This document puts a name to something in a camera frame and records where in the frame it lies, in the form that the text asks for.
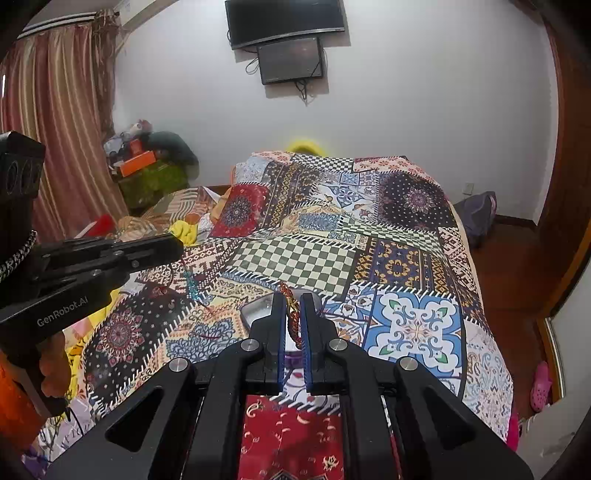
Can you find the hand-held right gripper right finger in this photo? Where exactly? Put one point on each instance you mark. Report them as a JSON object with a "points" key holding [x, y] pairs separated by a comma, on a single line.
{"points": [[307, 350]]}

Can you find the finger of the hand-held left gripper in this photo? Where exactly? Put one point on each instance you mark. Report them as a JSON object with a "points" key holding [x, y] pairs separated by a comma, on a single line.
{"points": [[83, 279], [138, 251]]}

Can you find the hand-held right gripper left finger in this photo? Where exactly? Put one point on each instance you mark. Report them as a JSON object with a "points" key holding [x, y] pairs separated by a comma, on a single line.
{"points": [[281, 350]]}

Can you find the person's left hand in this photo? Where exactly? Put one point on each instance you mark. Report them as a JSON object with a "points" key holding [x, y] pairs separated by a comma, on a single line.
{"points": [[51, 364]]}

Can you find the red cloth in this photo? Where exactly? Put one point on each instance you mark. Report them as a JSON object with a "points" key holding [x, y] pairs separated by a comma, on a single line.
{"points": [[100, 226]]}

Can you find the yellow cloth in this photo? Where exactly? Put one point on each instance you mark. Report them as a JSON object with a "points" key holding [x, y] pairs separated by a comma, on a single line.
{"points": [[183, 232]]}

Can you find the floral patterned blanket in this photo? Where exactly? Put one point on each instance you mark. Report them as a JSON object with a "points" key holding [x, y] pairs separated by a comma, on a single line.
{"points": [[161, 207]]}

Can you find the cabinet with green cloth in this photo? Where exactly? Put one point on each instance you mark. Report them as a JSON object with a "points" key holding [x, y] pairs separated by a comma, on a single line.
{"points": [[152, 187]]}

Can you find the orange box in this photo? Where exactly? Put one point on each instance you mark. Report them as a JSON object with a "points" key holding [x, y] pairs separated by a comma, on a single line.
{"points": [[137, 164]]}

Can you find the dark green bag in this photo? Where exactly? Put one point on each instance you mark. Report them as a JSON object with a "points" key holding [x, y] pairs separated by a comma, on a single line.
{"points": [[173, 145]]}

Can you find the patchwork printed bedspread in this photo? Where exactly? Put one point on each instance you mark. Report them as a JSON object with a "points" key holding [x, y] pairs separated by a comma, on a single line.
{"points": [[415, 323]]}

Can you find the pile of plush toys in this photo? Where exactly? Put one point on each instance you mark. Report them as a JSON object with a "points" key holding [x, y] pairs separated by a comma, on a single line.
{"points": [[127, 138]]}

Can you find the striped pink curtain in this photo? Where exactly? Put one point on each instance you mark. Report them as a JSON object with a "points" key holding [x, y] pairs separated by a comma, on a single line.
{"points": [[64, 120]]}

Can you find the yellow plastic object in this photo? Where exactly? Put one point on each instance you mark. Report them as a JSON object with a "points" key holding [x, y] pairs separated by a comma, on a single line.
{"points": [[304, 145]]}

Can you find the grey purple backpack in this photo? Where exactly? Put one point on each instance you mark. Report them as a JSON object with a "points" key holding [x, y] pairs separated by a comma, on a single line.
{"points": [[475, 219]]}

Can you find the pink clog shoe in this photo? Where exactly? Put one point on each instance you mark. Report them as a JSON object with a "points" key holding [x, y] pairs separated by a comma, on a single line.
{"points": [[540, 385]]}

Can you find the white furniture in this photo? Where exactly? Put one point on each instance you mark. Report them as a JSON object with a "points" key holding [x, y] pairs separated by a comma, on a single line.
{"points": [[545, 443]]}

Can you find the white wall socket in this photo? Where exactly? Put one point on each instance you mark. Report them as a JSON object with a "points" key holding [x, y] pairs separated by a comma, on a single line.
{"points": [[468, 188]]}

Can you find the small black wall monitor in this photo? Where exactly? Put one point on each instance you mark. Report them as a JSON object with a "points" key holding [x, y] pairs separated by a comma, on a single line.
{"points": [[290, 60]]}

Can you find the black wall television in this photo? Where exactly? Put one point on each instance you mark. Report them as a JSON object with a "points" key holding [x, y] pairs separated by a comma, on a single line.
{"points": [[284, 18]]}

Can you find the wooden door frame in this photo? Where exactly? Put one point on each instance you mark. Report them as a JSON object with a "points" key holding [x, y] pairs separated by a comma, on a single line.
{"points": [[568, 161]]}

